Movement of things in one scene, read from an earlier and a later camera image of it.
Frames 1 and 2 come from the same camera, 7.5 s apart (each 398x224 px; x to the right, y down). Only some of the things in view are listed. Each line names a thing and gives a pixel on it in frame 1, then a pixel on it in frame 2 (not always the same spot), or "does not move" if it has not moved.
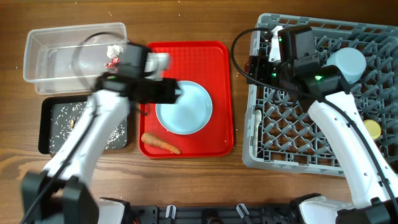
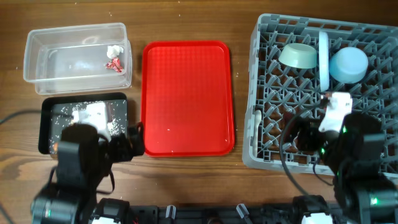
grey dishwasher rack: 280,133 does not move
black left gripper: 170,91 → 125,145
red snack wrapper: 113,63 does not move
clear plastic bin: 70,60 does not move
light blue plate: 191,112 → 324,61
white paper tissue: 114,50 does not move
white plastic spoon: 258,118 does not move
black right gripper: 255,67 → 306,137
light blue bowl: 350,62 does not move
